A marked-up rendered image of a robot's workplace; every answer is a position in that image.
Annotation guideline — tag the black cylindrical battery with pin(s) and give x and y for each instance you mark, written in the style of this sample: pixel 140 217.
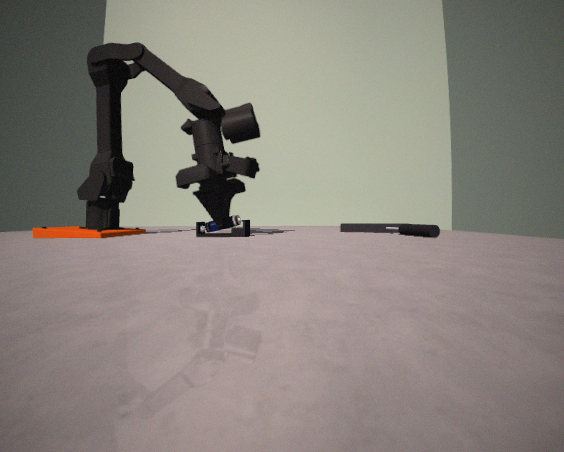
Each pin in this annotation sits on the black cylindrical battery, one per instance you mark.
pixel 228 222

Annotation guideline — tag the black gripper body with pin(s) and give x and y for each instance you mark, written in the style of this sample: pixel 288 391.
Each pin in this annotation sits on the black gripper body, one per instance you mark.
pixel 205 172

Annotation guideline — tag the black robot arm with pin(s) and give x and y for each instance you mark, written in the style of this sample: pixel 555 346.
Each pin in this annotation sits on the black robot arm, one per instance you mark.
pixel 110 175

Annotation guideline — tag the black-handled screwdriver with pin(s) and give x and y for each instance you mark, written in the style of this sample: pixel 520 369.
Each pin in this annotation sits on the black-handled screwdriver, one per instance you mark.
pixel 419 230

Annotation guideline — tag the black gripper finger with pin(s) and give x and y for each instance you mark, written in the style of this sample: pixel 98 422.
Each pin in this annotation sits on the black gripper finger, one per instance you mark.
pixel 226 200
pixel 211 199

